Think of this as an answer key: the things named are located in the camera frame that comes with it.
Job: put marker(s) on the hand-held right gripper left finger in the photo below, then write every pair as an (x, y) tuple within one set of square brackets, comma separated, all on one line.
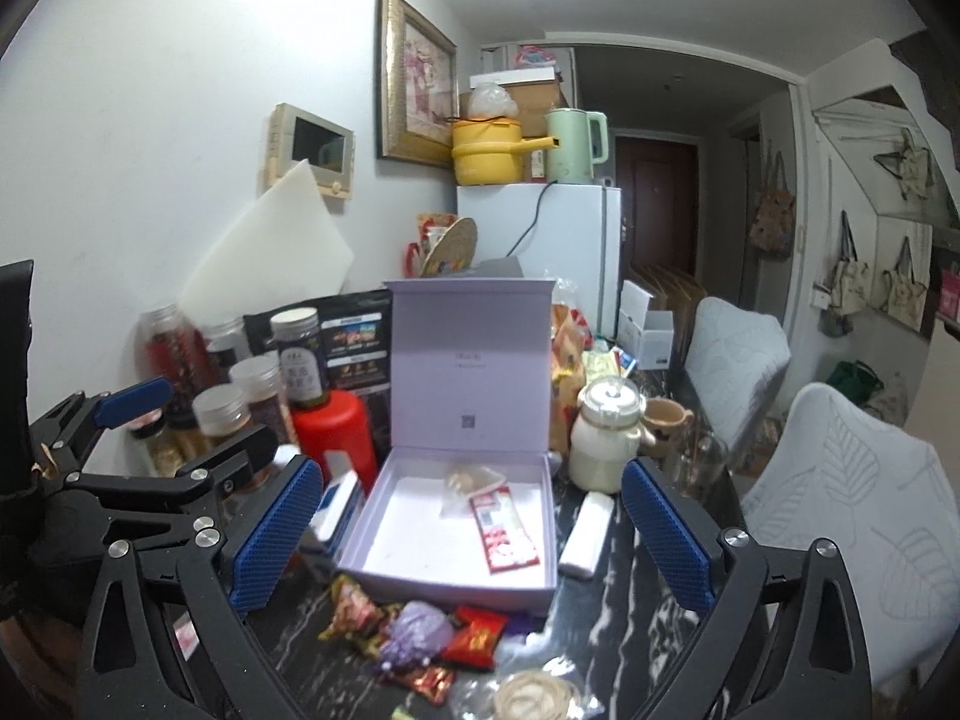
[(274, 532)]

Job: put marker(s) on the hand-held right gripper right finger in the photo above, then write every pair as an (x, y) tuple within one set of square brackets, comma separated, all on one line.
[(667, 540)]

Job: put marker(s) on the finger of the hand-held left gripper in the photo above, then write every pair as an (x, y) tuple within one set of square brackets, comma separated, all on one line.
[(225, 461), (139, 401)]

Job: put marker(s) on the colourful snack packet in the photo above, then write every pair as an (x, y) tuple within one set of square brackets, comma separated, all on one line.
[(349, 607)]

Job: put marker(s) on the purple sachet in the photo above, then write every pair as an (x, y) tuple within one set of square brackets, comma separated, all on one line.
[(412, 634)]

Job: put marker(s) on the lavender gift box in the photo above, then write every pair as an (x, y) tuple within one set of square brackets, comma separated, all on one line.
[(465, 360)]

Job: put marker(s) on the silver-lid nut jar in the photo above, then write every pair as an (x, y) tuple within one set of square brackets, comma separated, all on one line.
[(217, 420), (259, 390)]

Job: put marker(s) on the red-filled plastic jar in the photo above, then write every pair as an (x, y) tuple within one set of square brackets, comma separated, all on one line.
[(169, 345)]

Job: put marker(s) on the blue white box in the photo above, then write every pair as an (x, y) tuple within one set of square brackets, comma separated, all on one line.
[(337, 502)]

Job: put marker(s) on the white rectangular packet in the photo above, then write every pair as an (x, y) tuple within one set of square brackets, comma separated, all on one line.
[(589, 532)]

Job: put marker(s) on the clear glass cup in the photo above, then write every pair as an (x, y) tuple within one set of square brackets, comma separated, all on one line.
[(697, 457)]

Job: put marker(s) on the dark-filled plastic jar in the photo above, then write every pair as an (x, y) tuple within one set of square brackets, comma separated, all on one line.
[(225, 341)]

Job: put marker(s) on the cream thermos pot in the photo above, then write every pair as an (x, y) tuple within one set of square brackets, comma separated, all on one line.
[(604, 442)]

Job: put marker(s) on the tan ceramic mug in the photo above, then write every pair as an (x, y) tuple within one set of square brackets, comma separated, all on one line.
[(667, 416)]

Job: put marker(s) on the red striped snack packet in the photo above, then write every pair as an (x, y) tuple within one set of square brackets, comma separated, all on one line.
[(502, 532)]

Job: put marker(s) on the leaf-pattern covered chair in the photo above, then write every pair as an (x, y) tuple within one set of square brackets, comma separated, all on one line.
[(832, 525), (735, 375)]

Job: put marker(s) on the black snack bag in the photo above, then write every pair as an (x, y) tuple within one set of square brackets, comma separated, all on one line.
[(352, 345)]

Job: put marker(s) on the yellow green packet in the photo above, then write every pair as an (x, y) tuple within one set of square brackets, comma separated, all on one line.
[(600, 367)]

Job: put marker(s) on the clear plastic packet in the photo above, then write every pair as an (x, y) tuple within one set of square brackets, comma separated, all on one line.
[(469, 484)]

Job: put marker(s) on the orange snack bag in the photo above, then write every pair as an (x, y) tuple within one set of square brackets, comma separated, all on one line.
[(566, 360)]

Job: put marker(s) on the red gold candy packet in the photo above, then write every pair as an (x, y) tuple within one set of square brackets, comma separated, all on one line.
[(427, 682)]

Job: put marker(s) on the white foam board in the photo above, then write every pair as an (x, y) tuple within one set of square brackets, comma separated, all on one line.
[(277, 232)]

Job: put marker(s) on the green bag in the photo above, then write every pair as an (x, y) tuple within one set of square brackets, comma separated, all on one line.
[(851, 390)]

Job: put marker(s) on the flat cardboard boxes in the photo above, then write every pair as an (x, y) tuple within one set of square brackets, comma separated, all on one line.
[(667, 285)]

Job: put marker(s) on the white fridge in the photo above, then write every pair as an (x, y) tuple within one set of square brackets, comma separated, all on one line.
[(562, 255)]

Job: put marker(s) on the red snack bag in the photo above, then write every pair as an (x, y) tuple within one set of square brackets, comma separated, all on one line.
[(427, 229)]

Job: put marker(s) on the woven fan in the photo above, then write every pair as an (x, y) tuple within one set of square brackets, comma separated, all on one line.
[(450, 247)]

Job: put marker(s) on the beige tote bag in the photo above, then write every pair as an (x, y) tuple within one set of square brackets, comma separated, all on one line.
[(904, 281), (847, 281)]

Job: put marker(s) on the brown door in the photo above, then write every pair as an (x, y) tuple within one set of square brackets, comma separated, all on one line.
[(660, 202)]

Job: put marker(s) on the brown tote bag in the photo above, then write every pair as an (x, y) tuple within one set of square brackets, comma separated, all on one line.
[(772, 214)]

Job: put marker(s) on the pink box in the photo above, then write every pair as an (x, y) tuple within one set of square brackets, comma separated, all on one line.
[(949, 292)]

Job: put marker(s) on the yellow pot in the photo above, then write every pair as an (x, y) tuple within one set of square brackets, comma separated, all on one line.
[(487, 150)]

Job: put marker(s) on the gold framed picture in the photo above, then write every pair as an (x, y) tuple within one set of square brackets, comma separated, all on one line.
[(416, 79)]

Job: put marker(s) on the clear plastic bag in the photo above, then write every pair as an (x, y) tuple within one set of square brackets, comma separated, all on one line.
[(491, 97)]

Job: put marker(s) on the white stair cabinet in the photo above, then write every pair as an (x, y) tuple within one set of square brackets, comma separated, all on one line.
[(855, 127)]

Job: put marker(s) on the cardboard box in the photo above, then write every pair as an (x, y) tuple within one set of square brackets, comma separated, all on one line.
[(536, 94)]

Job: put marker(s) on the wall intercom panel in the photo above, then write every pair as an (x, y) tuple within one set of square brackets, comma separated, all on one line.
[(311, 150)]

